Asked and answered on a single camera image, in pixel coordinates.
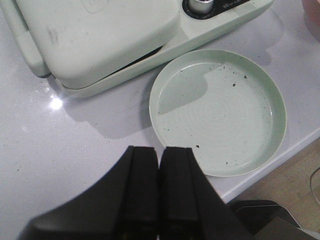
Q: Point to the left silver control knob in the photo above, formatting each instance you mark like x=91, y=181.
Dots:
x=201, y=6

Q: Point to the green breakfast maker base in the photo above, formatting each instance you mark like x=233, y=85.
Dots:
x=194, y=31

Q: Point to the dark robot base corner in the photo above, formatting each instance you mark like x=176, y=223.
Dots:
x=267, y=220

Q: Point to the green breakfast maker lid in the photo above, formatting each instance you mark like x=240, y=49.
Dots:
x=84, y=41

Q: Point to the pink bowl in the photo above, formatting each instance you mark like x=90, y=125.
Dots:
x=312, y=17

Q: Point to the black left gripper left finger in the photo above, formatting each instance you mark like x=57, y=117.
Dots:
x=122, y=205

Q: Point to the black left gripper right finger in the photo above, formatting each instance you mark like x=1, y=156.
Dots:
x=189, y=207

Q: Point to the light green round plate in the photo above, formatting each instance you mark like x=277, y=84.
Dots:
x=222, y=105

